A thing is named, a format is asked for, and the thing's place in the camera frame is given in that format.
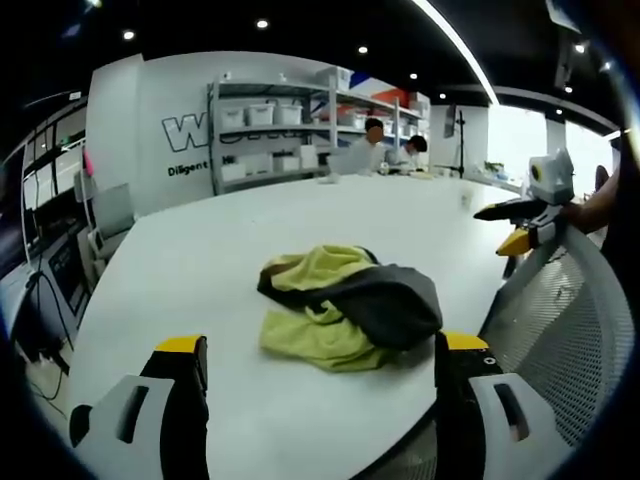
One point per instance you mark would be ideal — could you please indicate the grey mesh office chair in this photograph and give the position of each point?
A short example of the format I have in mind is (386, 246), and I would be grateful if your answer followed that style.
(560, 325)

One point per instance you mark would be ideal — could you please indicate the dark screen device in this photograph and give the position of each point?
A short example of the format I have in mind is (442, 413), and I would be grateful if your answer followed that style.
(67, 270)

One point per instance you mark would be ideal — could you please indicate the white chair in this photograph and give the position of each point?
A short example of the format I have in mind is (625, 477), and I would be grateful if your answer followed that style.
(112, 210)

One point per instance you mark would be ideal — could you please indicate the pink object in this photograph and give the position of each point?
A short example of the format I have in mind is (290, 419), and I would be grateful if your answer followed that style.
(90, 162)

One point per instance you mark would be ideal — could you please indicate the yellow-green and grey garment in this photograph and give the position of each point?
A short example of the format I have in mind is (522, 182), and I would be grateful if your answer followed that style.
(370, 305)

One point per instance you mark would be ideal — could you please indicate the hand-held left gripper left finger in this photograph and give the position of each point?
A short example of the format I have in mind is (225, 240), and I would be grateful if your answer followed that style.
(150, 415)

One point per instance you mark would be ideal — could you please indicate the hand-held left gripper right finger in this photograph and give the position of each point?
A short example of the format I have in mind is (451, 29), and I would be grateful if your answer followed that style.
(480, 420)

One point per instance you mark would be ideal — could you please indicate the group of white storage boxes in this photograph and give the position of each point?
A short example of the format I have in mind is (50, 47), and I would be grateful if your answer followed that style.
(261, 114)

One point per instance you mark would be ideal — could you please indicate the small white object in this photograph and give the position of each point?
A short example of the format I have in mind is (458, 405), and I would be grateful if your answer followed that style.
(330, 179)

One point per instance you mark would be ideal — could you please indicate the ceiling light strip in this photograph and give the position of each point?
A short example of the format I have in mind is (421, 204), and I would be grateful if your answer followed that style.
(465, 45)

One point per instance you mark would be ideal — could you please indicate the grey metal shelving unit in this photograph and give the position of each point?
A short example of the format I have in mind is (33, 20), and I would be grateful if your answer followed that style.
(320, 135)

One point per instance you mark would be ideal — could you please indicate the monitor on black stand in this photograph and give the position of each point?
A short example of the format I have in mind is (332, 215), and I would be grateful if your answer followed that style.
(452, 122)

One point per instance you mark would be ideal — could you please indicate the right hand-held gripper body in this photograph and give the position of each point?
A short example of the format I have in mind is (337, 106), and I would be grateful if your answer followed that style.
(550, 175)

